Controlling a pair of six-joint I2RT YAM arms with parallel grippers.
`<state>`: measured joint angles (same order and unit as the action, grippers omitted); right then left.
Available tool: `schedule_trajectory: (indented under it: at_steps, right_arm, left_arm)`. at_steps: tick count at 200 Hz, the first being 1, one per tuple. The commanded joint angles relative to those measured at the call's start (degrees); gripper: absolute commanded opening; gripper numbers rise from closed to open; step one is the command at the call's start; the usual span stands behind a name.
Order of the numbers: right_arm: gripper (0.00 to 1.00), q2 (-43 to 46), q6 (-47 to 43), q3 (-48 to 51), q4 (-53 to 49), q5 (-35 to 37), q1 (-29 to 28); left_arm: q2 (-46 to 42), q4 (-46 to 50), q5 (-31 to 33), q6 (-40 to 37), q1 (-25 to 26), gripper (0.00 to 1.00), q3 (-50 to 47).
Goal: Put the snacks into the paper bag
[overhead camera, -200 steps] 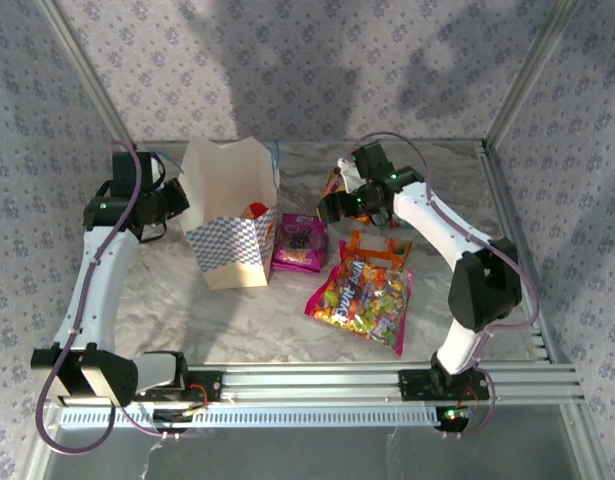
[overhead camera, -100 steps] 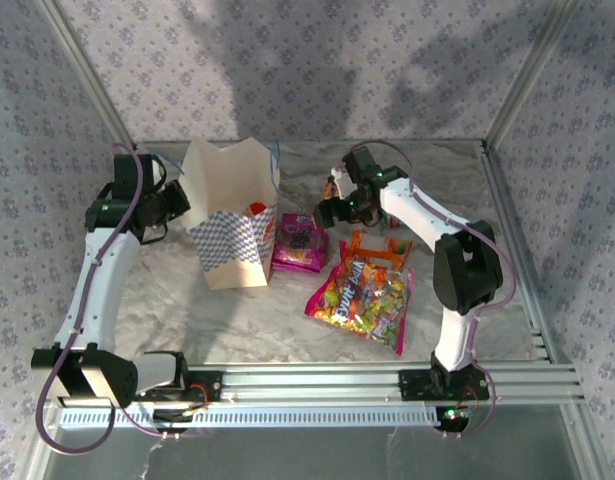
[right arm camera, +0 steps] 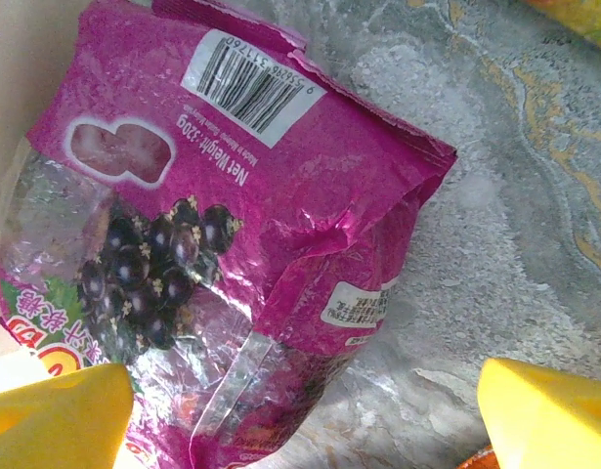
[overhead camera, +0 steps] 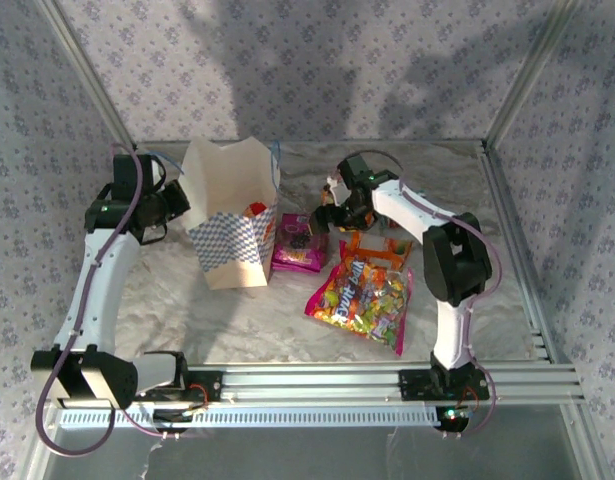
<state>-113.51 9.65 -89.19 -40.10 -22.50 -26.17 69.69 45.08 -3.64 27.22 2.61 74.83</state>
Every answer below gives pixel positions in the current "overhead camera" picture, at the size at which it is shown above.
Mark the white paper bag blue checks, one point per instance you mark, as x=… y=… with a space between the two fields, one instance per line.
x=237 y=250

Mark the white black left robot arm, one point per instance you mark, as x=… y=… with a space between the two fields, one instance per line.
x=102 y=280

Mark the aluminium frame leg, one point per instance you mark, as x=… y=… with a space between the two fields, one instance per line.
x=587 y=450
x=34 y=465

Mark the wide aluminium base rail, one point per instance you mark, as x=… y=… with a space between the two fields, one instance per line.
x=312 y=382

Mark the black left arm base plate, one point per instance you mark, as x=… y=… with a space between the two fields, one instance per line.
x=209 y=387

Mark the aluminium frame post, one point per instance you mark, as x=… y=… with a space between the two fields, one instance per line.
x=90 y=75
x=529 y=75

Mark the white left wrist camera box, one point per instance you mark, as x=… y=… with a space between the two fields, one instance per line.
x=159 y=175

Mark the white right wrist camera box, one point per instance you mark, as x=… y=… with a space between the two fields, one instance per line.
x=335 y=182

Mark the large fruit balls candy bag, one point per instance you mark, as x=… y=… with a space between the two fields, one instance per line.
x=362 y=305

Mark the red snack pack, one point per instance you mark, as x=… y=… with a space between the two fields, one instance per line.
x=254 y=207

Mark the orange Fox's candy pack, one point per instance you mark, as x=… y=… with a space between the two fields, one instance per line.
x=367 y=239

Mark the purple pink snack pack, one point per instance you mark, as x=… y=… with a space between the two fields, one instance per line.
x=297 y=245

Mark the thin aluminium frame rail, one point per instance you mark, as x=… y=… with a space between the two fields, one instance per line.
x=412 y=142

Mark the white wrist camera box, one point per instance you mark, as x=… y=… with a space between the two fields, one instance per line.
x=159 y=175
x=335 y=182

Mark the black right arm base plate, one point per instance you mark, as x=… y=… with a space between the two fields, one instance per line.
x=414 y=385

